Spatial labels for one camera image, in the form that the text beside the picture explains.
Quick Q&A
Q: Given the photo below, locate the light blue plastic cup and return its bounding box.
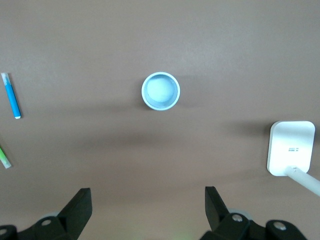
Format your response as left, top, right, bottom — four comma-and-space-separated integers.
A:
141, 71, 181, 111

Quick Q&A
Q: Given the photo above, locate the green marker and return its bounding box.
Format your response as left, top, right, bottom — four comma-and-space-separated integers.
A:
0, 144, 12, 170

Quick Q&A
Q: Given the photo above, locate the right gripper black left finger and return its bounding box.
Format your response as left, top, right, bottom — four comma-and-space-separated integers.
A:
0, 187, 92, 240

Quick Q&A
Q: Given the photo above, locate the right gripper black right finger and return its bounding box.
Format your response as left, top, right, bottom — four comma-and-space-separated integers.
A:
199, 186, 307, 240

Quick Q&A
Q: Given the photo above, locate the blue marker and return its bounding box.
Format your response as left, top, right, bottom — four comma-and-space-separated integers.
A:
0, 72, 22, 120

